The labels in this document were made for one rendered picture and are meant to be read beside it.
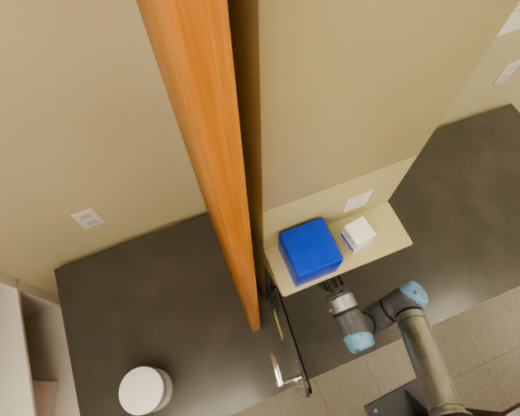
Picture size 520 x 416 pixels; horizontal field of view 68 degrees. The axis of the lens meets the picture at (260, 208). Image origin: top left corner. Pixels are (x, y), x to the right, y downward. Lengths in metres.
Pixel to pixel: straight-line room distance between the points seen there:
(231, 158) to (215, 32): 0.13
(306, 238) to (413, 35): 0.45
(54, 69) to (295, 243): 0.60
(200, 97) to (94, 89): 0.72
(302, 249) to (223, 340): 0.70
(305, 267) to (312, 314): 0.67
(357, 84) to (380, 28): 0.08
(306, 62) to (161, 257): 1.20
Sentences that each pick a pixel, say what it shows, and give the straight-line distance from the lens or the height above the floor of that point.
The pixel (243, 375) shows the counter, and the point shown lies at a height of 0.94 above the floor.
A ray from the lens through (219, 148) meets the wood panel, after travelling 0.31.
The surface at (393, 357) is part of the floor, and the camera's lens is 2.45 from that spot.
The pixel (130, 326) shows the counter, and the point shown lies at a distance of 1.49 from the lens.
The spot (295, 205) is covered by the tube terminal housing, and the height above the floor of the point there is 1.69.
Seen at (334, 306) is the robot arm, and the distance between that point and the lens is 1.11.
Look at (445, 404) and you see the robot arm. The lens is 1.01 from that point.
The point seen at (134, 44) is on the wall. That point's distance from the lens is 0.90.
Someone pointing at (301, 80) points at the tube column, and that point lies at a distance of 0.44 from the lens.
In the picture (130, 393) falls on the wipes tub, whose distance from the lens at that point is 1.31.
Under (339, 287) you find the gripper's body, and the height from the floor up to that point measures 1.29.
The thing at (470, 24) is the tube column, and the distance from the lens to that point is 0.54.
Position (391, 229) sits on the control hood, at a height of 1.51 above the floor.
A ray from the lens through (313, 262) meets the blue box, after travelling 0.78.
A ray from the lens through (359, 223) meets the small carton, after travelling 0.86.
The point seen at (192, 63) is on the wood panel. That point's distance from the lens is 0.24.
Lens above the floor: 2.34
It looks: 65 degrees down
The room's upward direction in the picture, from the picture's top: 2 degrees counter-clockwise
